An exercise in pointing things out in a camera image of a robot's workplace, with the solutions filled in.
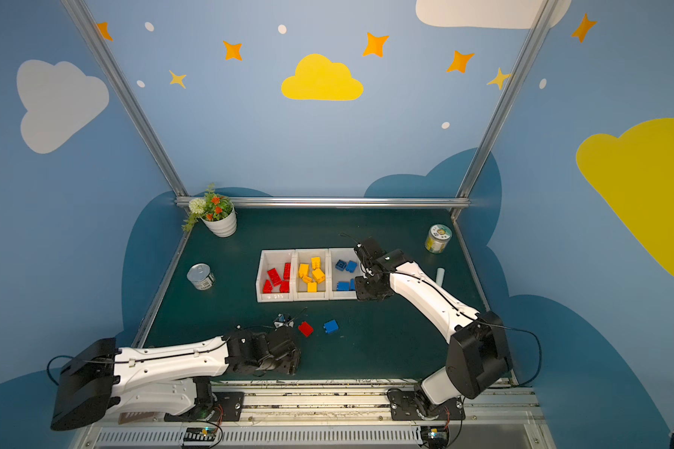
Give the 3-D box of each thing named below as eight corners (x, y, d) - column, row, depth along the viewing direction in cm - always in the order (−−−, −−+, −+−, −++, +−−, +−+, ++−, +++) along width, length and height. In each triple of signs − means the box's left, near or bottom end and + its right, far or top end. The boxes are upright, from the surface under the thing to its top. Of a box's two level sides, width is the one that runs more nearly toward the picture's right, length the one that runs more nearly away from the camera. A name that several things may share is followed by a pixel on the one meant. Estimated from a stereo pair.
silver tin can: (190, 290, 99) (183, 281, 94) (197, 272, 103) (191, 263, 99) (212, 290, 99) (206, 281, 94) (218, 272, 103) (212, 263, 99)
